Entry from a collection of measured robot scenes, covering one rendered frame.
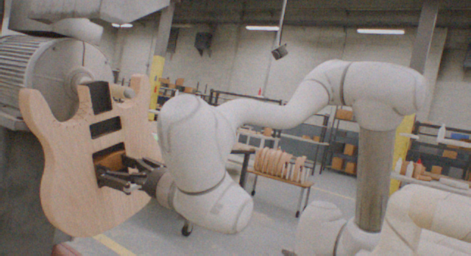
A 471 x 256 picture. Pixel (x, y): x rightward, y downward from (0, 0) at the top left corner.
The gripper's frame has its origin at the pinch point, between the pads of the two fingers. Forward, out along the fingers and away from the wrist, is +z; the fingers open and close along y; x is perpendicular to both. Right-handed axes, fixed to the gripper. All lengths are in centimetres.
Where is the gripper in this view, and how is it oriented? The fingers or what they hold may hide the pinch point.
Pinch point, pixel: (112, 165)
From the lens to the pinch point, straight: 91.0
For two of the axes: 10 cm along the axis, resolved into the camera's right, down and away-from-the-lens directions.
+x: 0.0, -9.5, -3.3
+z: -8.3, -1.8, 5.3
